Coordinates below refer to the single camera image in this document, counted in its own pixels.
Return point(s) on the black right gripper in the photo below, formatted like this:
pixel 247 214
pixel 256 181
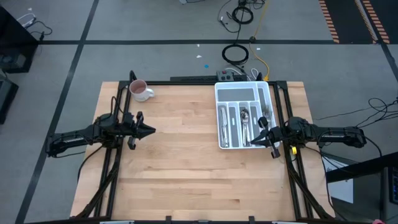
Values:
pixel 275 135

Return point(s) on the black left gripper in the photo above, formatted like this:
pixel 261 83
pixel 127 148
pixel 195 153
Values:
pixel 133 127

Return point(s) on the silver spoon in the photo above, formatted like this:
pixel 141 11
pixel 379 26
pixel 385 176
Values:
pixel 245 120
pixel 247 141
pixel 244 127
pixel 244 113
pixel 246 133
pixel 248 137

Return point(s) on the silver fork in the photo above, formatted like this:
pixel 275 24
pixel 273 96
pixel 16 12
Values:
pixel 224 143
pixel 269 119
pixel 265 109
pixel 266 114
pixel 270 112

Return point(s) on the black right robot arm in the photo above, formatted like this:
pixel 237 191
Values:
pixel 335 137

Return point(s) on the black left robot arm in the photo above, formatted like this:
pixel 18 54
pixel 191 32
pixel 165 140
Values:
pixel 71 140

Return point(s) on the yellow tape band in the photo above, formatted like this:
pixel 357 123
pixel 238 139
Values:
pixel 293 150

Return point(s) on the white mug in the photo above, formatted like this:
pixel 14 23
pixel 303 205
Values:
pixel 140 90

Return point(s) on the white cutlery tray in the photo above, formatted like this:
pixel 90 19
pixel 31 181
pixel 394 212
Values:
pixel 236 95

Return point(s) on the grey power strip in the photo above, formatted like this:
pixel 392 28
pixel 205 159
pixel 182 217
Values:
pixel 225 75

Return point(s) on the white paper sheet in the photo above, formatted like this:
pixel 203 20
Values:
pixel 339 186

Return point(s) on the black desk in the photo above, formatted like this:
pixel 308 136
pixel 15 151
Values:
pixel 360 168

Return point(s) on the orange black hazard tape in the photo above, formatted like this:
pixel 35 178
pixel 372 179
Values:
pixel 329 21
pixel 373 21

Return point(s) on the black monitor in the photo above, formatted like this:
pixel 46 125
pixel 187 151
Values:
pixel 390 193

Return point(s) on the red round object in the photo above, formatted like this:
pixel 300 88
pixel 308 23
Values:
pixel 377 222

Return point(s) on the black case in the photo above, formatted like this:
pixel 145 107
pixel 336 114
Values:
pixel 7 99

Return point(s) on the black cabinet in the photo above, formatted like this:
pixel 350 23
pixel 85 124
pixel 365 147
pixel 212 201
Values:
pixel 15 37

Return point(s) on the black aluminium table frame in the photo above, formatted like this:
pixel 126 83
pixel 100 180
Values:
pixel 122 93

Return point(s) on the silver corner bracket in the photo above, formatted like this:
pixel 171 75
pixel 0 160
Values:
pixel 116 222
pixel 289 222

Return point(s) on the black table-level camera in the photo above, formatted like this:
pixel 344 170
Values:
pixel 202 222

